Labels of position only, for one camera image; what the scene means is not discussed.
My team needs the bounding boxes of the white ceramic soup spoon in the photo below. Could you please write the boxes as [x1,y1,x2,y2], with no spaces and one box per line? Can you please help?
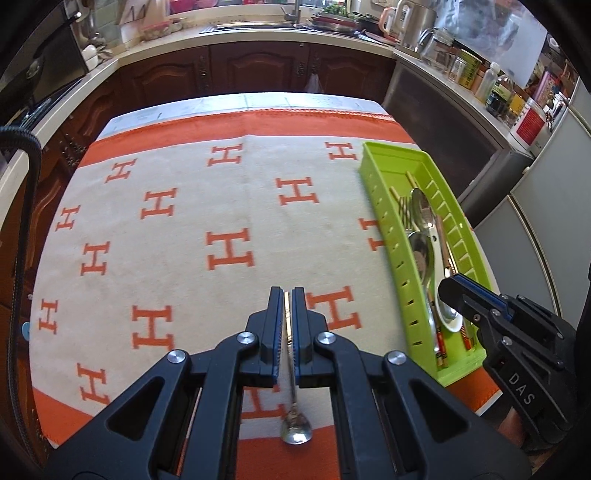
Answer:
[436,297,463,333]

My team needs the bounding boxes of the pale chopstick red end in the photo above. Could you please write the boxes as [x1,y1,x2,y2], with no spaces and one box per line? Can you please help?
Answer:
[460,323,473,351]

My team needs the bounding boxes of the bamboo chopstick red black end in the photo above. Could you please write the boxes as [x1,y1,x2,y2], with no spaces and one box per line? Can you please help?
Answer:
[431,301,449,368]

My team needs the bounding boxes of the steel fork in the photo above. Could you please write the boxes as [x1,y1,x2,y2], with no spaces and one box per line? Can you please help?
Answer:
[398,196,415,235]

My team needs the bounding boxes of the steel kitchen faucet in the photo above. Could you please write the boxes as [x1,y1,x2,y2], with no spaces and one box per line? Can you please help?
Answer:
[281,0,301,26]

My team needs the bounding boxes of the person's right hand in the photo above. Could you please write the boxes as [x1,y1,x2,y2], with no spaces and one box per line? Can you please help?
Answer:
[497,408,526,448]

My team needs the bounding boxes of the lime green plastic tray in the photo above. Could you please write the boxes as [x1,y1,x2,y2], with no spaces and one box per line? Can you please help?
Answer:
[360,141,493,386]

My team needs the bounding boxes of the grey metal cabinet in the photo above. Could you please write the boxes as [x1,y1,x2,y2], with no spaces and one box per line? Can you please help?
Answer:
[383,57,534,227]

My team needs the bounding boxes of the white jar red label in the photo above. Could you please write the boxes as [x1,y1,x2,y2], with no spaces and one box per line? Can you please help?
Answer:
[511,98,550,157]

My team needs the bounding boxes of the orange beige H-pattern cloth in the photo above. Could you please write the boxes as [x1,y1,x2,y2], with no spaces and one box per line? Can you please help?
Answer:
[29,109,489,446]

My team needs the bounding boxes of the pink white electric kettle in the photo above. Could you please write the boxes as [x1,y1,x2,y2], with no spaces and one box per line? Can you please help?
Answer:
[378,0,437,50]

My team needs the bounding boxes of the black cable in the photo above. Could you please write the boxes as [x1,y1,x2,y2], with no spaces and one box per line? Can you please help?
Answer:
[0,126,44,462]

